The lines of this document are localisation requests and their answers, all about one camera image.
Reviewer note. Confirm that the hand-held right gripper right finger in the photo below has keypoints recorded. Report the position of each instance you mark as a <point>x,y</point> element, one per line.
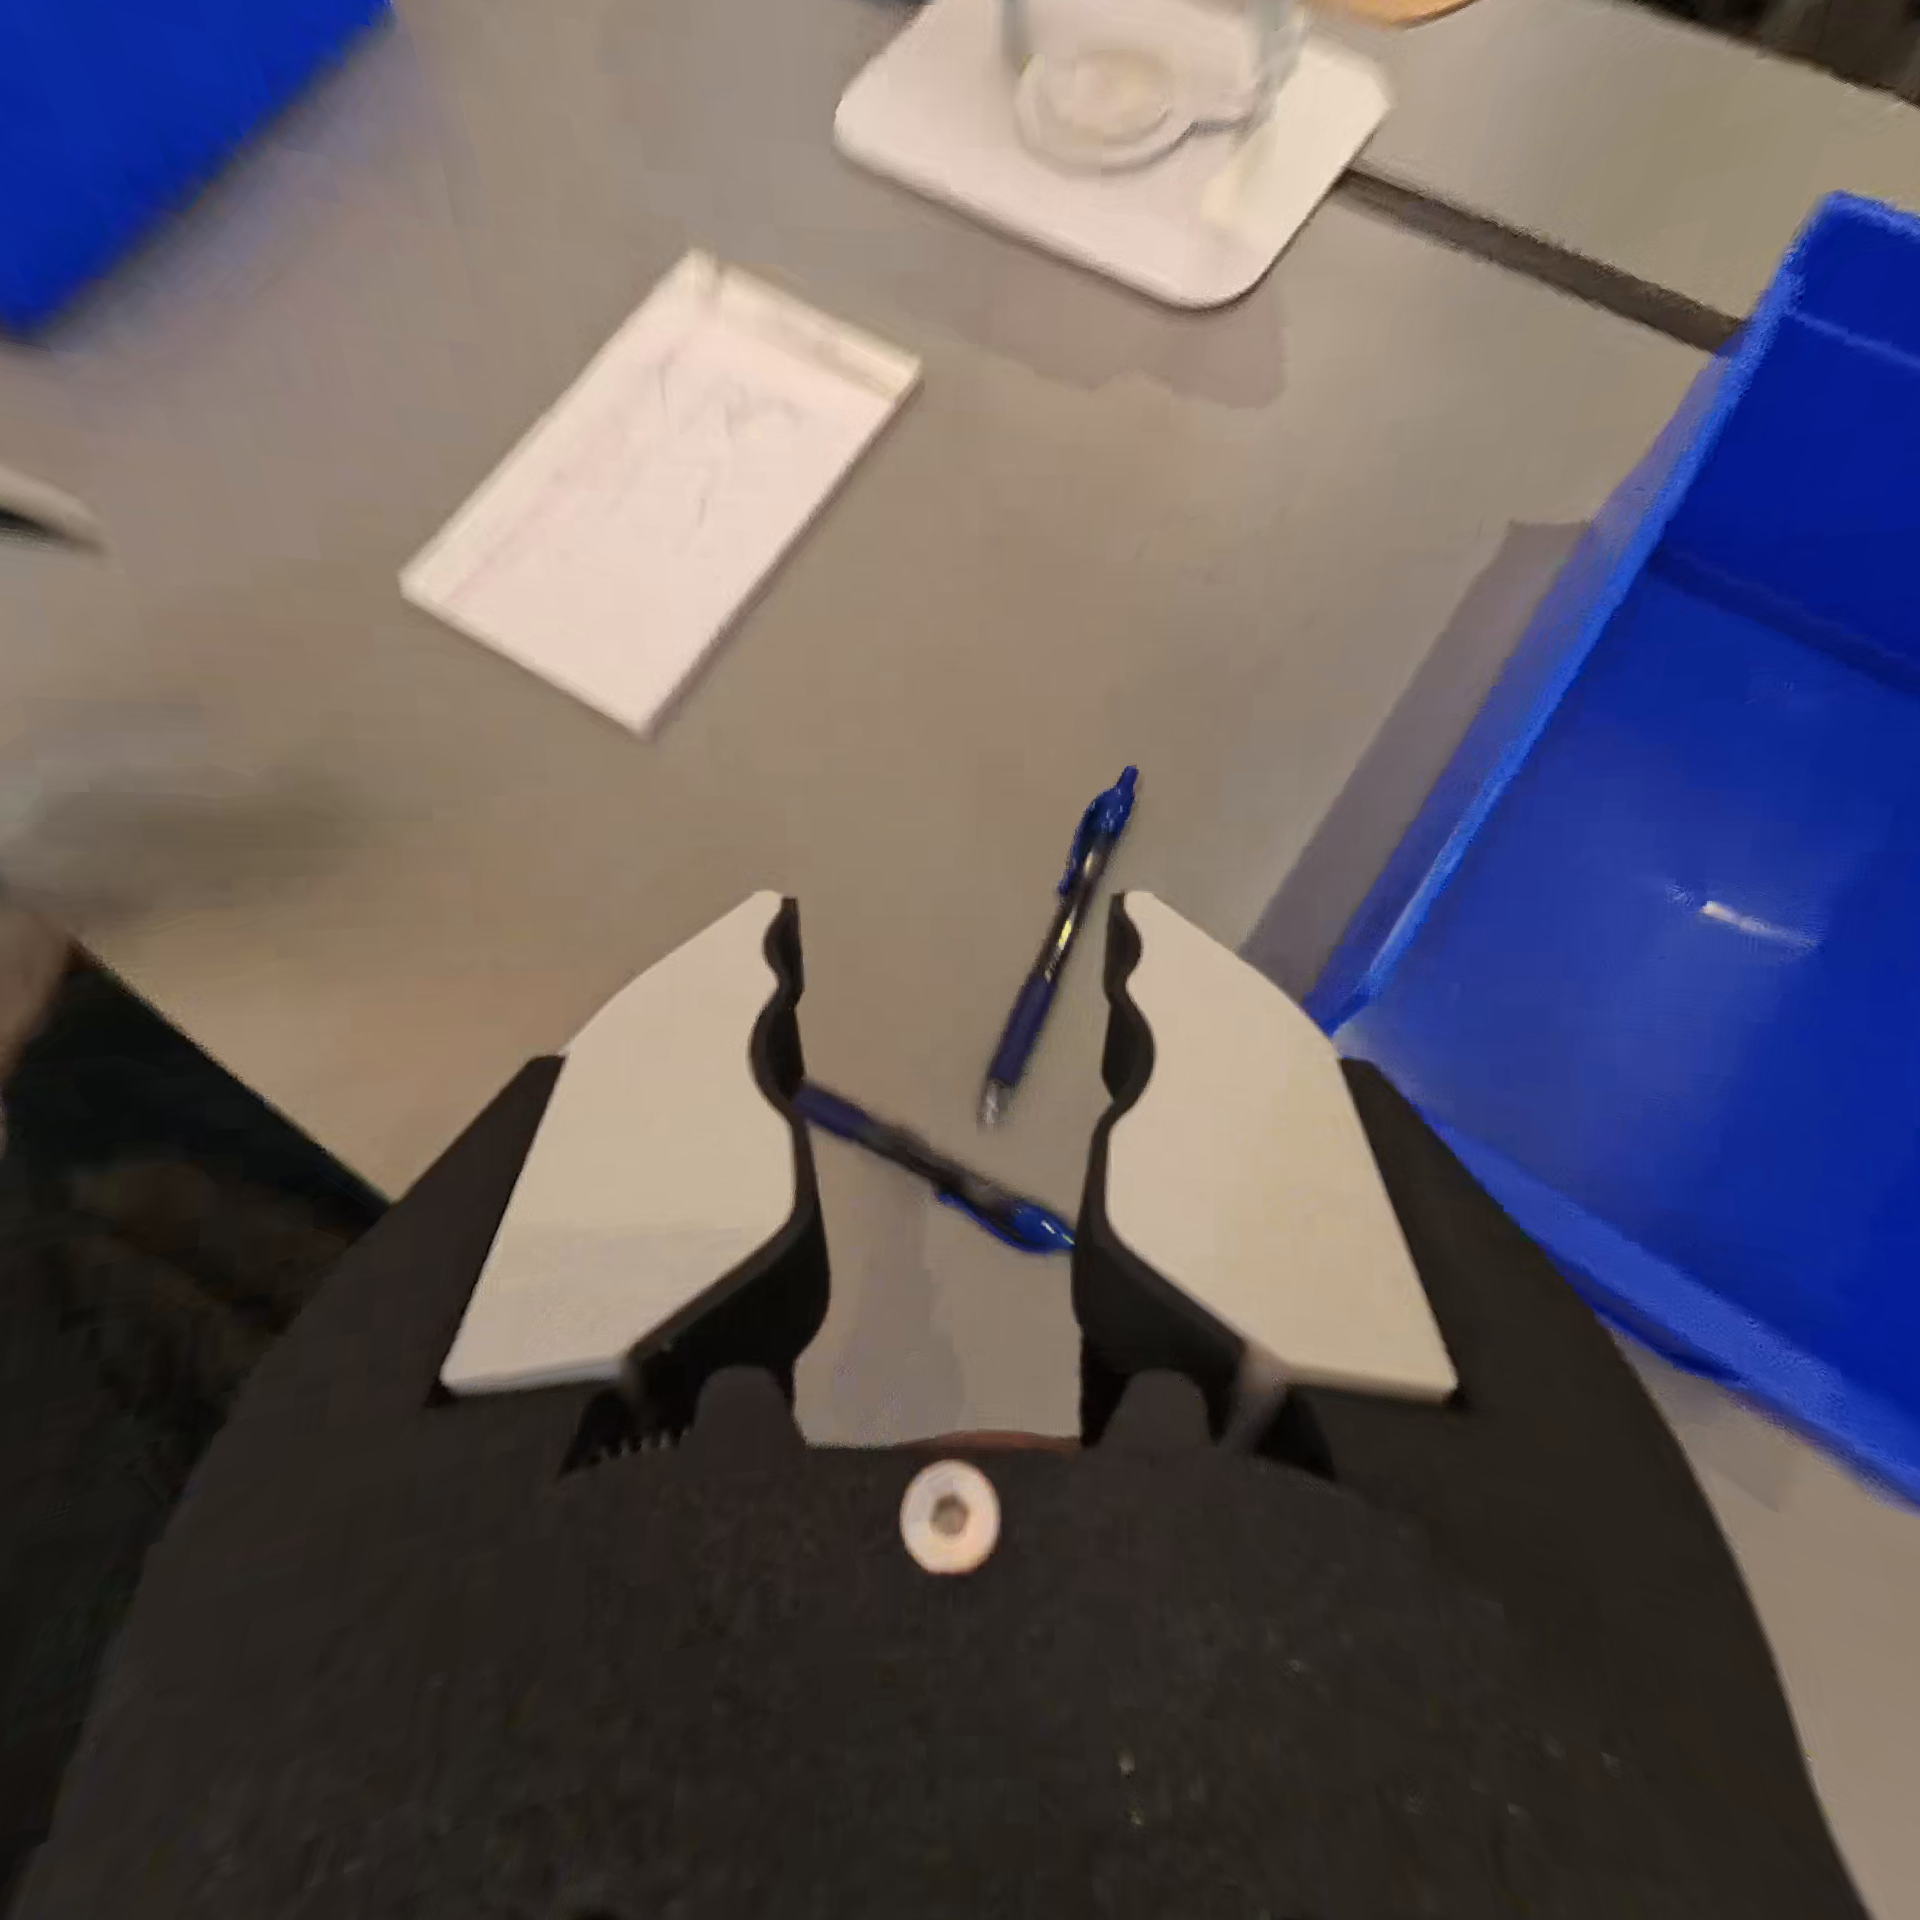
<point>1276,1201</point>

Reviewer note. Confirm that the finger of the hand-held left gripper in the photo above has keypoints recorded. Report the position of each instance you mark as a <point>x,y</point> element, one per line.
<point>46,508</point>

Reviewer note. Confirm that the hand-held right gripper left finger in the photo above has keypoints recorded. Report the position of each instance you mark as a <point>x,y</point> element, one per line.
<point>631,1185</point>

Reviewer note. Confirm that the blue retractable pen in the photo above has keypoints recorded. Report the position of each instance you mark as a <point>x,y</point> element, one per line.
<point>930,1164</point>
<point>1058,945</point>

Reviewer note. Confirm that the white lined notepad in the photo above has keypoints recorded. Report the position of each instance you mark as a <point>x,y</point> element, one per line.
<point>662,495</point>

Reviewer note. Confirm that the blue plastic bin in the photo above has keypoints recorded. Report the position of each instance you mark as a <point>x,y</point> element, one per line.
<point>152,136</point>
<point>1695,900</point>

